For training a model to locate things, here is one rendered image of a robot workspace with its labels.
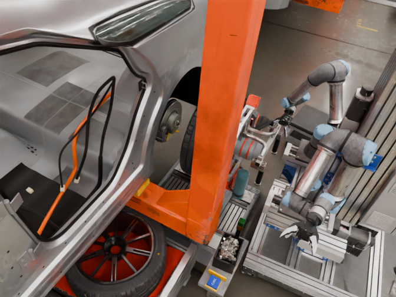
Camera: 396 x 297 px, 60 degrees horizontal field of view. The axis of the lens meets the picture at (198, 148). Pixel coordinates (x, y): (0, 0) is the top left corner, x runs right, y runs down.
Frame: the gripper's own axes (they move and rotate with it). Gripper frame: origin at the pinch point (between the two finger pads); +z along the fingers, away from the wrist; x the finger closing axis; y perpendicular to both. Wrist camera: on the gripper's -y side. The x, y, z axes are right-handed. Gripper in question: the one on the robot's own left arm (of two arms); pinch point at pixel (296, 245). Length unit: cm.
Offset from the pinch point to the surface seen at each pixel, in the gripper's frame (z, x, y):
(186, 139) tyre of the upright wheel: -37, 92, 11
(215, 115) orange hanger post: -9, 49, -42
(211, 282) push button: 5, 41, 71
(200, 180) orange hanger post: -8, 58, 2
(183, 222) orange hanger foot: -6, 72, 48
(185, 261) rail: 1, 65, 76
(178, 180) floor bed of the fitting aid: -69, 134, 101
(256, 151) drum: -69, 59, 26
